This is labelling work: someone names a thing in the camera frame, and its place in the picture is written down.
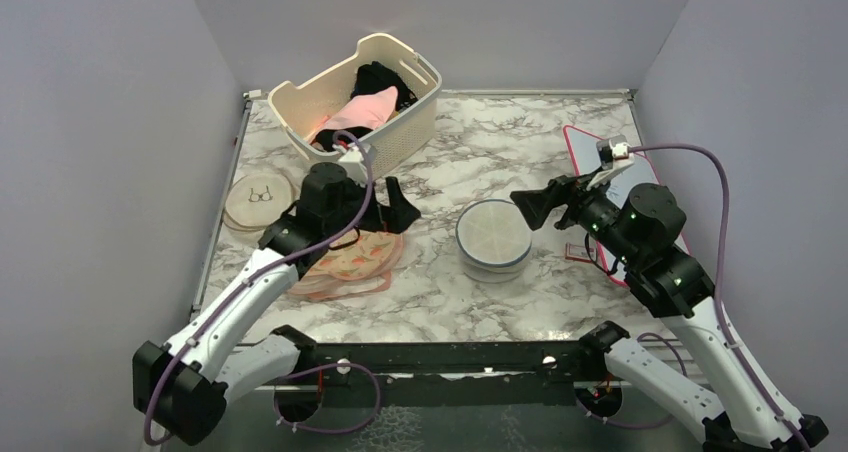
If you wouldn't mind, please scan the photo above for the black garment in basket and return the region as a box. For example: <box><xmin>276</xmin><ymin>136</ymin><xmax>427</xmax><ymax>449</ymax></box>
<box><xmin>307</xmin><ymin>61</ymin><xmax>418</xmax><ymax>152</ymax></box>

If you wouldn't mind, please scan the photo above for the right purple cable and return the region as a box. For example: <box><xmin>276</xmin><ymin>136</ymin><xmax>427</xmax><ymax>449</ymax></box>
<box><xmin>627</xmin><ymin>143</ymin><xmax>813</xmax><ymax>452</ymax></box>

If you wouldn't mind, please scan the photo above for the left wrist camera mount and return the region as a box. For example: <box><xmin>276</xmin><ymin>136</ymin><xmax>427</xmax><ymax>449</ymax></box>
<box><xmin>334</xmin><ymin>143</ymin><xmax>376</xmax><ymax>186</ymax></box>

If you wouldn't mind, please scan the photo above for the pink framed whiteboard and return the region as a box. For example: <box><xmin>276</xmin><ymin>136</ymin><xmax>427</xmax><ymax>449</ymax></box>
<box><xmin>557</xmin><ymin>137</ymin><xmax>700</xmax><ymax>297</ymax></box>

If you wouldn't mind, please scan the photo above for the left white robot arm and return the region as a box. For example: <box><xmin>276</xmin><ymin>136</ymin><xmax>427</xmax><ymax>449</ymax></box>
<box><xmin>132</xmin><ymin>163</ymin><xmax>421</xmax><ymax>446</ymax></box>

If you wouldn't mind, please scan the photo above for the round beige bra wash bag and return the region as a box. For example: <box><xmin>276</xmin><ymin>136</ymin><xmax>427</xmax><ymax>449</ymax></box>
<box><xmin>222</xmin><ymin>171</ymin><xmax>299</xmax><ymax>244</ymax></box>

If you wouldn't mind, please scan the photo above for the pink garment in basket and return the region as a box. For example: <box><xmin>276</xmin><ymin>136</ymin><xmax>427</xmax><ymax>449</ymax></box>
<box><xmin>315</xmin><ymin>86</ymin><xmax>398</xmax><ymax>132</ymax></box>

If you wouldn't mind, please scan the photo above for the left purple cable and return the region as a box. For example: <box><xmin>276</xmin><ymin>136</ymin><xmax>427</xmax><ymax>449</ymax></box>
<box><xmin>142</xmin><ymin>130</ymin><xmax>376</xmax><ymax>448</ymax></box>

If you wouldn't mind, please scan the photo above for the small red white card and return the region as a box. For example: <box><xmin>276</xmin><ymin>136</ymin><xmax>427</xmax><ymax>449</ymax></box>
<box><xmin>564</xmin><ymin>243</ymin><xmax>595</xmax><ymax>263</ymax></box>

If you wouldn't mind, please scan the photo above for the cream perforated laundry basket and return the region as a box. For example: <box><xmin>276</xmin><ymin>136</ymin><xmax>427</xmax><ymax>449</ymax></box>
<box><xmin>269</xmin><ymin>33</ymin><xmax>443</xmax><ymax>177</ymax></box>

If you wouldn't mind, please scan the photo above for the floral peach mesh laundry bag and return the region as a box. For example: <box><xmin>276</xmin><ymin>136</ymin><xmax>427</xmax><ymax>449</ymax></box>
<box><xmin>287</xmin><ymin>232</ymin><xmax>404</xmax><ymax>301</ymax></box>

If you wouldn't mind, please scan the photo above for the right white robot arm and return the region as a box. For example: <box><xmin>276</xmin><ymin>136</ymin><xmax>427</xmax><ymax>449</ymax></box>
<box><xmin>510</xmin><ymin>175</ymin><xmax>829</xmax><ymax>451</ymax></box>

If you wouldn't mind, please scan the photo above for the purple cable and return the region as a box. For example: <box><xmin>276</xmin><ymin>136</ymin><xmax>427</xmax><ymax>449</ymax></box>
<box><xmin>627</xmin><ymin>143</ymin><xmax>813</xmax><ymax>452</ymax></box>
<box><xmin>142</xmin><ymin>130</ymin><xmax>376</xmax><ymax>448</ymax></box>

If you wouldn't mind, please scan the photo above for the white mesh cylindrical laundry bag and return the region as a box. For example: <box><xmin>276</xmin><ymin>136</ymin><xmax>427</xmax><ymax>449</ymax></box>
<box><xmin>455</xmin><ymin>199</ymin><xmax>533</xmax><ymax>284</ymax></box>

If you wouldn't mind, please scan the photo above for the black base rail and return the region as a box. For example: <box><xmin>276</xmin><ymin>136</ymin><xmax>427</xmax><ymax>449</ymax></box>
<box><xmin>268</xmin><ymin>340</ymin><xmax>611</xmax><ymax>415</ymax></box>

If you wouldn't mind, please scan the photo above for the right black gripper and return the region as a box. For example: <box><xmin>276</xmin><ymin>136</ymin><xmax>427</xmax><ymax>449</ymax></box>
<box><xmin>511</xmin><ymin>164</ymin><xmax>640</xmax><ymax>265</ymax></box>

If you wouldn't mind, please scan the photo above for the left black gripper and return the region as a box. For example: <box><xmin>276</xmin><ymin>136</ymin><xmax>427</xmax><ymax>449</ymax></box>
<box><xmin>325</xmin><ymin>173</ymin><xmax>420</xmax><ymax>236</ymax></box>

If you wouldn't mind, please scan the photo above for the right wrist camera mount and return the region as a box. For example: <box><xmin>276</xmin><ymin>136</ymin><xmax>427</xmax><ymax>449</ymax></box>
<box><xmin>587</xmin><ymin>135</ymin><xmax>634</xmax><ymax>190</ymax></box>

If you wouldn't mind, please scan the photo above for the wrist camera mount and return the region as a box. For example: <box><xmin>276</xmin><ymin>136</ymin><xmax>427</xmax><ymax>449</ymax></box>
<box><xmin>587</xmin><ymin>135</ymin><xmax>634</xmax><ymax>190</ymax></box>
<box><xmin>334</xmin><ymin>143</ymin><xmax>376</xmax><ymax>186</ymax></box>

